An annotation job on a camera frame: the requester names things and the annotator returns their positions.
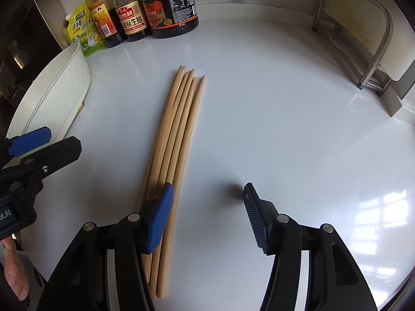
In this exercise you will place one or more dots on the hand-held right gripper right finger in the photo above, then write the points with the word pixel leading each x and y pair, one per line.
pixel 256 220

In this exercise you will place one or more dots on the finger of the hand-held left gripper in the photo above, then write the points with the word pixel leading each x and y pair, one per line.
pixel 58 152
pixel 29 141

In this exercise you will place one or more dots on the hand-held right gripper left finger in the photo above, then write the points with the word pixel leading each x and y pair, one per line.
pixel 160 220

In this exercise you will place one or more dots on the white round bowl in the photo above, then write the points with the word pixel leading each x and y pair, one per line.
pixel 58 84

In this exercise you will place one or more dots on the bundle of wooden chopsticks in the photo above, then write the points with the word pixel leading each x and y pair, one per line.
pixel 176 136

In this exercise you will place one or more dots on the person's left hand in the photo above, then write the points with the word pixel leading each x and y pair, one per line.
pixel 14 272

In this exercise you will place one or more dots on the black glass stove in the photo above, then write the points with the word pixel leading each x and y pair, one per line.
pixel 29 39

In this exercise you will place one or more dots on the yellow seasoning pouch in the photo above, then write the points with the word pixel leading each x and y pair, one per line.
pixel 84 29

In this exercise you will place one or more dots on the vinegar bottle with yellow cap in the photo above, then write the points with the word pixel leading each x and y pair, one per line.
pixel 102 16

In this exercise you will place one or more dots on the soy sauce bottle brown label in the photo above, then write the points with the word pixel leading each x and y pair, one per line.
pixel 131 19

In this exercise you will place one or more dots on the steel cutting board rack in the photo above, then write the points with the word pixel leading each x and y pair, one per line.
pixel 387 32

